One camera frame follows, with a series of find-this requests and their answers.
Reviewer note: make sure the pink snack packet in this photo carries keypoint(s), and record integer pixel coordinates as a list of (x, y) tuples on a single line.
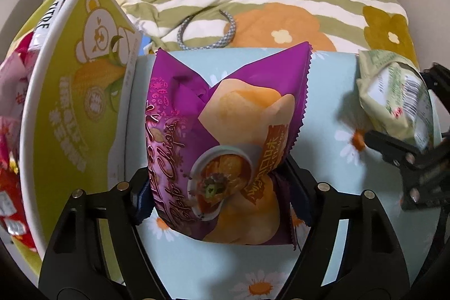
[(16, 75)]

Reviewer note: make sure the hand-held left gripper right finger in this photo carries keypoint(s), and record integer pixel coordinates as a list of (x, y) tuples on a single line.
[(303, 207)]

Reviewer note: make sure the grey braided headband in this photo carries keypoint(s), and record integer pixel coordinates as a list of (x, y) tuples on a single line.
[(225, 38)]

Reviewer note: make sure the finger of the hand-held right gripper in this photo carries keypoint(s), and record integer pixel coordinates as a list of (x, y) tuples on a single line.
[(422, 173), (439, 78)]

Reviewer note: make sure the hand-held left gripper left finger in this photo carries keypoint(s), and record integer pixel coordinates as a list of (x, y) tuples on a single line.
[(142, 201)]

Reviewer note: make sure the pale green snack bag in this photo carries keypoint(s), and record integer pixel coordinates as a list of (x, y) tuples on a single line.
[(393, 96)]

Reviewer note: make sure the purple potato chips bag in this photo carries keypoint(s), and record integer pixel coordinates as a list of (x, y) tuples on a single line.
[(218, 131)]

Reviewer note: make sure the red snack bag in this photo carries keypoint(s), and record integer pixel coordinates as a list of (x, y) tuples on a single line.
[(10, 205)]

